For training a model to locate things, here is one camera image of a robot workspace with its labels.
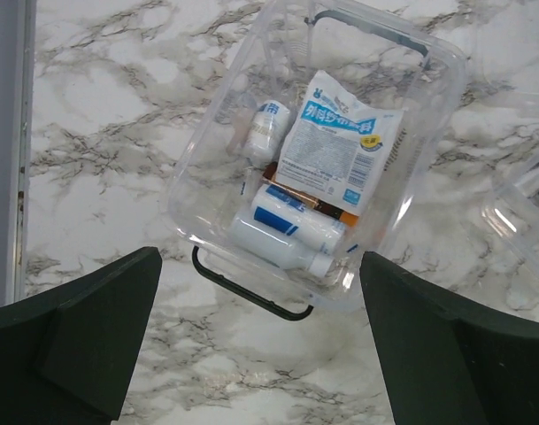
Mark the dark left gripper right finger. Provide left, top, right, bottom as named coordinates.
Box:
left=359, top=251, right=539, bottom=424

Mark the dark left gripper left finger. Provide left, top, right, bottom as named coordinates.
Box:
left=0, top=247, right=162, bottom=424

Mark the white gauze roll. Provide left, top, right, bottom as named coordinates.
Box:
left=250, top=184, right=346, bottom=255

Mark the amber bottle orange cap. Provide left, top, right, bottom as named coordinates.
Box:
left=263, top=161, right=358, bottom=227

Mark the white plastic bottle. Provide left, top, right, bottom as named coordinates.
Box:
left=228, top=210, right=334, bottom=278

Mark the blue white gauze dressing pack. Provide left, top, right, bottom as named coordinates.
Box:
left=275, top=70, right=404, bottom=216

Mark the clear plastic medicine box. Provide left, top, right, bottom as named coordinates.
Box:
left=165, top=1, right=466, bottom=321

